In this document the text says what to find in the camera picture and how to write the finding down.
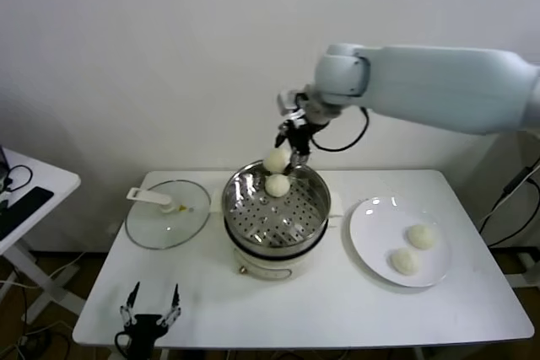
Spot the white folding side table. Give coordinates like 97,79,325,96
0,148,85,317

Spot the black power adapter cable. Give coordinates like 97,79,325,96
478,157,540,250

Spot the glass lid with white handle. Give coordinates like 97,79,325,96
124,180,212,250

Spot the stainless perforated steamer basket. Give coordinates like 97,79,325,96
222,159,332,250

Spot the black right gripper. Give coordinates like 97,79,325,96
275,119,316,177

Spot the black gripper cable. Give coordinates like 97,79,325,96
311,105,371,153
114,331,132,357

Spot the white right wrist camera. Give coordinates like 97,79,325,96
277,89,307,119

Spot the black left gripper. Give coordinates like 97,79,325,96
119,281,184,360

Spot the white steamed baozi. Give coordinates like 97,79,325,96
263,148,292,175
406,224,436,250
390,249,422,276
264,174,291,198

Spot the white electric cooking pot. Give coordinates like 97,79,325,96
209,188,343,282

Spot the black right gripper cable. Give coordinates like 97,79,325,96
311,105,371,153

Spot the black looped cable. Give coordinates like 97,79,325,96
0,164,34,209

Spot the white floor cable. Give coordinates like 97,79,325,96
0,250,85,290

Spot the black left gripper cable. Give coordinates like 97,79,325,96
114,331,132,357

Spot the large white plate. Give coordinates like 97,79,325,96
348,196,455,288

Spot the flat black keyboard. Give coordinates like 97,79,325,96
0,186,56,241

